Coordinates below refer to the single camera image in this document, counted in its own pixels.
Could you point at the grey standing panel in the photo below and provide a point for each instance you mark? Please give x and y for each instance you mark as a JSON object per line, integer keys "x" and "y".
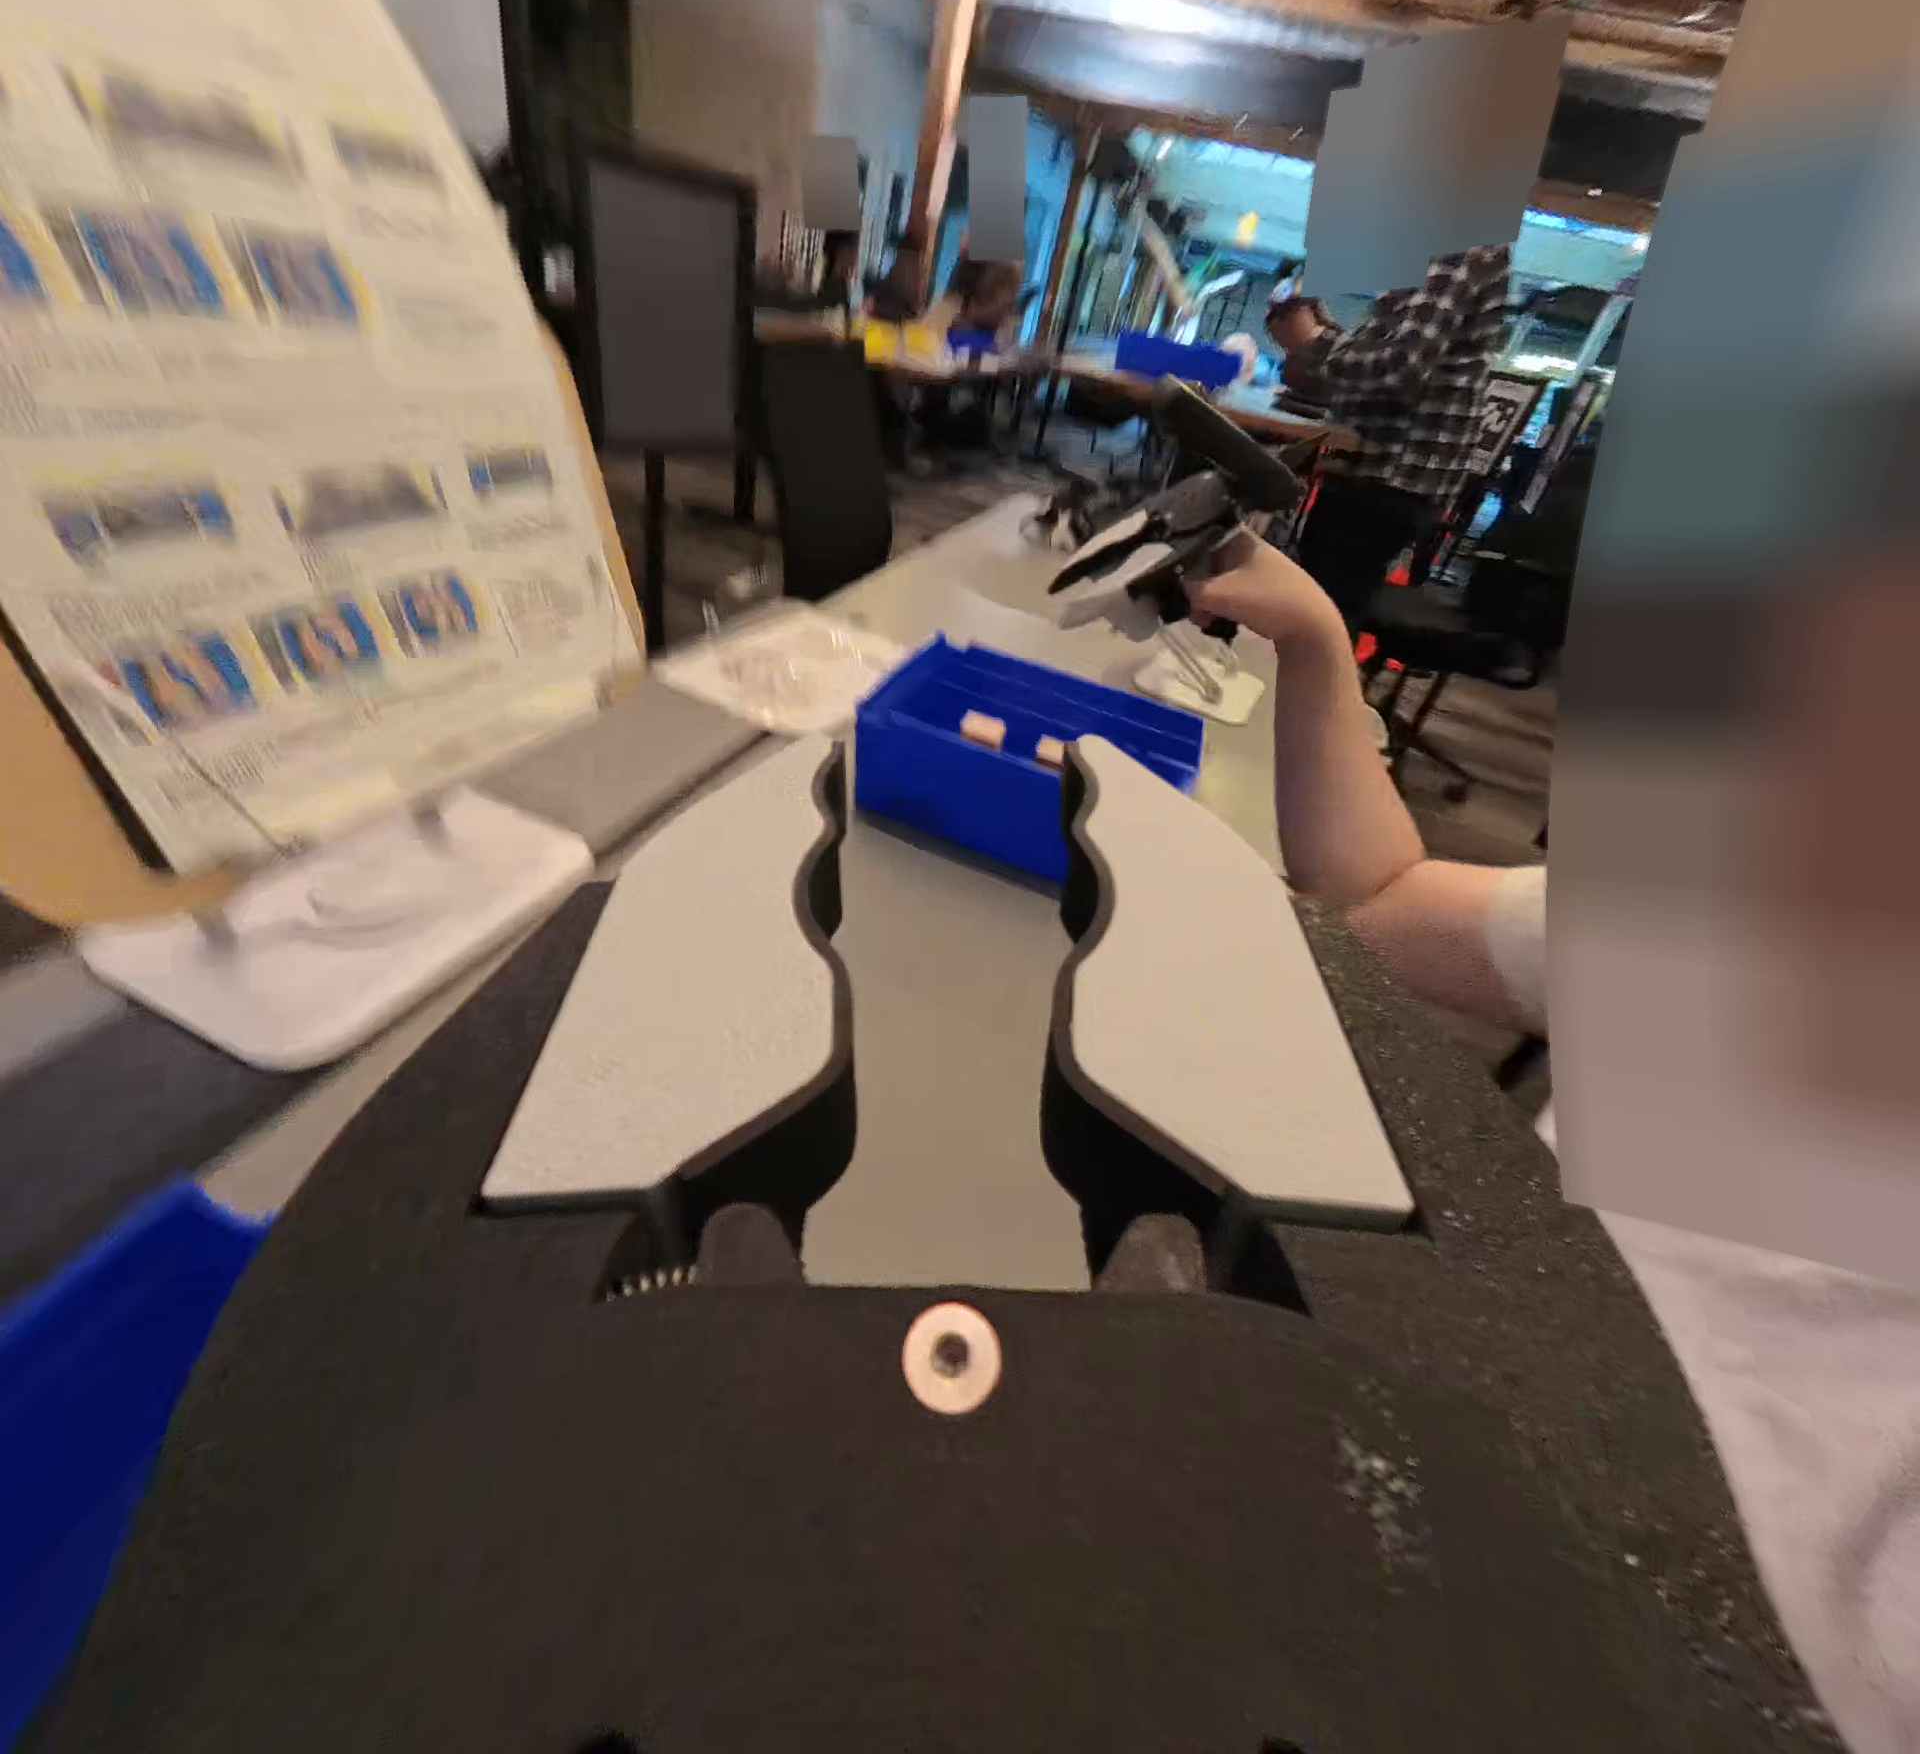
{"x": 668, "y": 299}

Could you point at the small white stand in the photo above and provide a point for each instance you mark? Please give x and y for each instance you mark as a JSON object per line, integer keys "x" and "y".
{"x": 1200, "y": 682}

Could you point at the person's right hand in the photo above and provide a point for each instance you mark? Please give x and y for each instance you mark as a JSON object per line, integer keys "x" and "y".
{"x": 1275, "y": 600}

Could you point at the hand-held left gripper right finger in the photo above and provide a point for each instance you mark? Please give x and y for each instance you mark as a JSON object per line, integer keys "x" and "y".
{"x": 1215, "y": 1019}

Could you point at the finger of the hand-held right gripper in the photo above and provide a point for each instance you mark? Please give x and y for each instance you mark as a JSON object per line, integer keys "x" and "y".
{"x": 1112, "y": 603}
{"x": 1124, "y": 551}

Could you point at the black office chair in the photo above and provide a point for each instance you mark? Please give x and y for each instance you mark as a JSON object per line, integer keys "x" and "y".
{"x": 824, "y": 464}
{"x": 1455, "y": 630}

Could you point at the white sign stand base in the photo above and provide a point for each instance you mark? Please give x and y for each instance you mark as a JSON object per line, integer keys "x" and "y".
{"x": 374, "y": 929}

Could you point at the blue plastic bin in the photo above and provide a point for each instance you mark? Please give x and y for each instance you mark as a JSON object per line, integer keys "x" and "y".
{"x": 1169, "y": 356}
{"x": 90, "y": 1409}
{"x": 929, "y": 764}

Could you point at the framed black white tag sign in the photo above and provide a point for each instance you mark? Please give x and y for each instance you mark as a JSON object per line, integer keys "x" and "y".
{"x": 1503, "y": 420}

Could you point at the instruction poster board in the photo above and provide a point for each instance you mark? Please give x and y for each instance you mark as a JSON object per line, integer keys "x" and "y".
{"x": 270, "y": 360}

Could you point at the black and white tabletop device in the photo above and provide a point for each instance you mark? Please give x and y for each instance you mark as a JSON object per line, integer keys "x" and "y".
{"x": 1072, "y": 512}

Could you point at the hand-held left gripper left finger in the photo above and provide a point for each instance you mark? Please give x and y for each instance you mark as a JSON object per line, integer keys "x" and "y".
{"x": 674, "y": 1019}

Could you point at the person's right forearm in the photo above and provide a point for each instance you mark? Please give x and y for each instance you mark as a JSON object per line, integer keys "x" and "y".
{"x": 1342, "y": 794}

